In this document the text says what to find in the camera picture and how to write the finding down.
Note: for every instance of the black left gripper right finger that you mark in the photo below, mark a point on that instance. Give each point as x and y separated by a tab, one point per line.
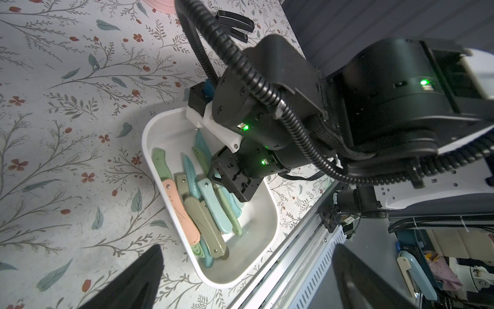
360	287

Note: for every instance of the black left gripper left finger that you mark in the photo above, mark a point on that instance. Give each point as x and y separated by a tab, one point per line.
135	287

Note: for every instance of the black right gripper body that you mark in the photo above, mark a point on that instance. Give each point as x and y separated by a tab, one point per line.
242	173

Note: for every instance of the white oval storage box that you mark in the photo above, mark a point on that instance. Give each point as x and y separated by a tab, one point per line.
256	224

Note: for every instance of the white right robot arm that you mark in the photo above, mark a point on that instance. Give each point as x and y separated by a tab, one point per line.
405	121

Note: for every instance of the teal fruit knife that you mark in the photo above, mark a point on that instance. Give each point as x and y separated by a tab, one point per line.
223	223

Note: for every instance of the pink fruit knife in box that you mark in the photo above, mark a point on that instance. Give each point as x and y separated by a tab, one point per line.
191	232

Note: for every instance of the olive green fruit knife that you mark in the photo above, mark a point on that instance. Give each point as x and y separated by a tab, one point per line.
204	221

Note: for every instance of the black stapler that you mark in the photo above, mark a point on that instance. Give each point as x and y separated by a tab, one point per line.
235	25

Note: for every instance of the pink pen cup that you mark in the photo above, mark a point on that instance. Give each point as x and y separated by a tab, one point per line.
164	6

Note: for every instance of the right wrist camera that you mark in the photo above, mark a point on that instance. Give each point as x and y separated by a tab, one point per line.
199	112

